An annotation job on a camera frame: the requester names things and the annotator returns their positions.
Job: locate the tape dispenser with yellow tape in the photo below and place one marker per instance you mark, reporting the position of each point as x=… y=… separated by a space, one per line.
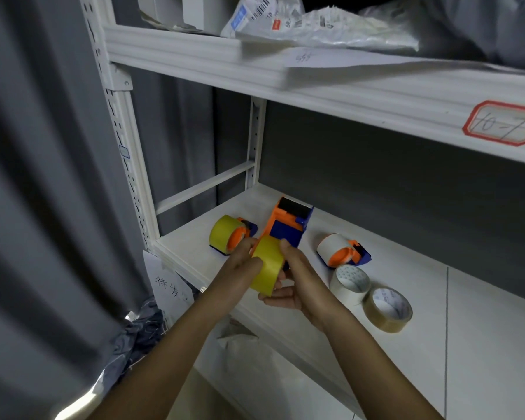
x=224 y=231

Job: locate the small blue bordered sticker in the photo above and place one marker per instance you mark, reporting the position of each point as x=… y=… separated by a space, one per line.
x=124 y=151

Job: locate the white paper bag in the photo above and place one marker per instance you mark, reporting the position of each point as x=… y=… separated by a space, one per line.
x=249 y=349

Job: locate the person's left forearm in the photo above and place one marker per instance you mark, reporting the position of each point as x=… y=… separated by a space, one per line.
x=157 y=363

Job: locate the person's left hand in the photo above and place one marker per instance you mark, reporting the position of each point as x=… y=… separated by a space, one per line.
x=229 y=279

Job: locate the clear brown tape roll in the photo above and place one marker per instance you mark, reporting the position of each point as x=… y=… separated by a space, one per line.
x=387 y=312

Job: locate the person's left thumb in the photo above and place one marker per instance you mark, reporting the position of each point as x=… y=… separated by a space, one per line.
x=253 y=266

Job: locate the person's right hand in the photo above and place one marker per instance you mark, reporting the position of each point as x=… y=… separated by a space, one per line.
x=308 y=290

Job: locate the white paper sheet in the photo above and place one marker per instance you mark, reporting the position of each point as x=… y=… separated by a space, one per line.
x=332 y=61

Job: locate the red bordered shelf label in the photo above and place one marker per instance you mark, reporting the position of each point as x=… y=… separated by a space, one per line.
x=503 y=123

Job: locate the handwritten white paper note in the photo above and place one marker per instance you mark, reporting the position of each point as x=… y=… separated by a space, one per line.
x=168 y=286

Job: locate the white plastic mailer bags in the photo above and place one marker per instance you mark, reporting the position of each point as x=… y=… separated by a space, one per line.
x=323 y=26

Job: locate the grey curtain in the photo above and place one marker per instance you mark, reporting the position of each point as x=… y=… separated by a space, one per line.
x=43 y=192

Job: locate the person's right forearm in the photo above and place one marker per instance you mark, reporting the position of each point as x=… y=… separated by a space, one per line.
x=376 y=371

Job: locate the white metal shelf rack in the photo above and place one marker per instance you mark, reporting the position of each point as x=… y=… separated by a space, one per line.
x=376 y=104

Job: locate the empty orange blue tape dispenser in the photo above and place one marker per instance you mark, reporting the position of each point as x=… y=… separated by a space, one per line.
x=288 y=223

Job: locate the person's right thumb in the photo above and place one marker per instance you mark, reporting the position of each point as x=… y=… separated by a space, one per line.
x=288 y=255

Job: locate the tape dispenser with white tape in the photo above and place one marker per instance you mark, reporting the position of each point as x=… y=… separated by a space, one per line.
x=339 y=251

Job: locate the white tape roll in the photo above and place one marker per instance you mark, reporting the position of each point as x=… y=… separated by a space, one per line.
x=348 y=286

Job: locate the crumpled silver plastic bag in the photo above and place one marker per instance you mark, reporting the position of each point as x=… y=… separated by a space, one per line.
x=131 y=341

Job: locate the yellow tape roll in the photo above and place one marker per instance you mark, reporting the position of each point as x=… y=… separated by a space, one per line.
x=267 y=264

